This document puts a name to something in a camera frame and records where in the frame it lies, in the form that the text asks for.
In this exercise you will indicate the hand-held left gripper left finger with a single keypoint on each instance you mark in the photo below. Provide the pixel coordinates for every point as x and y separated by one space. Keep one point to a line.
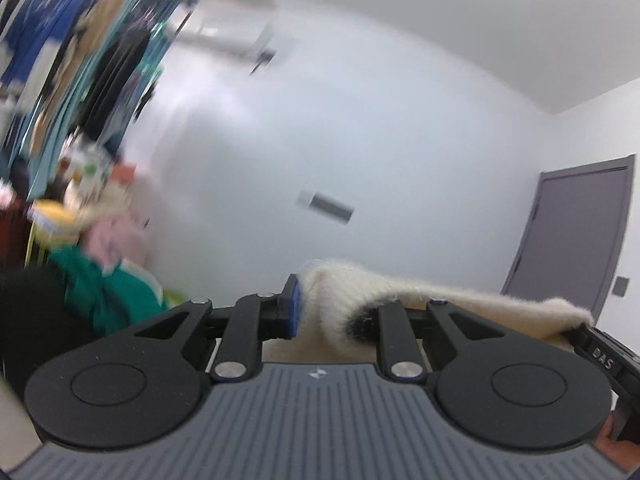
295 310

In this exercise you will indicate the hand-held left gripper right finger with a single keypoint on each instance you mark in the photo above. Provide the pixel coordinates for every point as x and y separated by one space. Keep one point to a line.
397 332

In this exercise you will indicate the cream striped fuzzy sweater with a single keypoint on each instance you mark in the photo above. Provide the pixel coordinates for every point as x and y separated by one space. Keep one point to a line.
350 285

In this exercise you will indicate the row of hanging clothes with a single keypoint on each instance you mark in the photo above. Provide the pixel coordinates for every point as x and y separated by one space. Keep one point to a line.
75 60

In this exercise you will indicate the person's right hand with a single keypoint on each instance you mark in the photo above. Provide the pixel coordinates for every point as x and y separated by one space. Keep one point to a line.
617 452

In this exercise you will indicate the grey door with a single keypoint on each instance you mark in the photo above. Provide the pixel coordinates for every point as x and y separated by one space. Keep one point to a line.
575 240

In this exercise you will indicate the pink garment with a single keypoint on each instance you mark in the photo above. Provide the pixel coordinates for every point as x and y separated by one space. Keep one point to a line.
112 240

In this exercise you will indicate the green sweatshirt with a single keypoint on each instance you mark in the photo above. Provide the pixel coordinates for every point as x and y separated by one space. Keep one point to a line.
100 290

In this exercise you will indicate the beige plush cloth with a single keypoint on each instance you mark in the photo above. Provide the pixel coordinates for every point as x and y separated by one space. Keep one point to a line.
105 202

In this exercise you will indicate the orange box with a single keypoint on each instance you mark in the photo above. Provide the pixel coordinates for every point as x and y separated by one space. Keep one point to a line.
123 172

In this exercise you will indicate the yellow object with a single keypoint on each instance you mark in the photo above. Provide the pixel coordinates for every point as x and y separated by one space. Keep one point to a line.
52 215

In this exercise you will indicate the black garment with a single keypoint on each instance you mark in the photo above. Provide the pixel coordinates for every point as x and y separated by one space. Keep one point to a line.
30 315

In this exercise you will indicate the grey wall switch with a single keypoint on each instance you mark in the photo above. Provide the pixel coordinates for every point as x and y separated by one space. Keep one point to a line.
620 286

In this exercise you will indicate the grey wall plate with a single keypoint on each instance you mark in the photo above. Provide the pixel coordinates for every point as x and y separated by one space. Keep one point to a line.
327 206

